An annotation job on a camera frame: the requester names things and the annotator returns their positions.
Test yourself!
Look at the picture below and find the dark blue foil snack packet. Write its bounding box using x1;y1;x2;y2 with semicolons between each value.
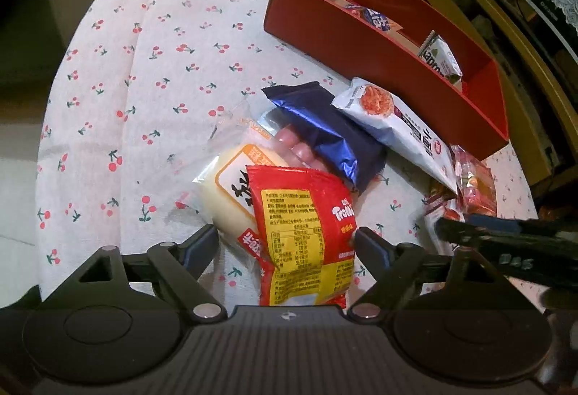
261;81;388;196

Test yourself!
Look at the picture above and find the green and white seaweed packet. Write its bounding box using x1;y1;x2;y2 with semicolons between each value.
418;30;463;84

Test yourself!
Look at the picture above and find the white noodle snack packet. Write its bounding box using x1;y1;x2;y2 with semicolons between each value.
331;77;459;192

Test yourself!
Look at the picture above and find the clear packet with pale bun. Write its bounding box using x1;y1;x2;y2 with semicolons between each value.
192;99;317;266

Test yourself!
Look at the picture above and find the wooden television stand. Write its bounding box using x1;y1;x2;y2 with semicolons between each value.
384;0;578;197

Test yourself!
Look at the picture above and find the red rectangular box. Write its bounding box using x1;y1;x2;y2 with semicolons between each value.
263;0;510;161

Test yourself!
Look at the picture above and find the black television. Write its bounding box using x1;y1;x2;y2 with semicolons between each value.
479;0;578;66

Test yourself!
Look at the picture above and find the red and yellow snack packet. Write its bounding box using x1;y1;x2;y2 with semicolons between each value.
246;165;357;310

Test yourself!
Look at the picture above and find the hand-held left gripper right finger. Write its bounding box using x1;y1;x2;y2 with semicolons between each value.
345;226;540;324

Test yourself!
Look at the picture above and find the cherry print tablecloth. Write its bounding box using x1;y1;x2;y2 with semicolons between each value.
35;0;538;319

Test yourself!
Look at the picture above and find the red translucent snack packet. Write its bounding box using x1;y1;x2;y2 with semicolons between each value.
452;145;497;220

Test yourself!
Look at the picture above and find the clear packet with red print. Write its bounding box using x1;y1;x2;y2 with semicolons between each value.
422;187;466;256

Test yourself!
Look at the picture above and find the blue cookie packet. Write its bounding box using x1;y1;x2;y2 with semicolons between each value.
343;2;393;33

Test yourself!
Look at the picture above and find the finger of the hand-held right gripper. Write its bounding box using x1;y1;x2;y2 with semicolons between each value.
463;214;578;242
434;219;578;290

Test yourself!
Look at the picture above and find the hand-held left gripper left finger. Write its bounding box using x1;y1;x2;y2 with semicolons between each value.
43;223;227;324

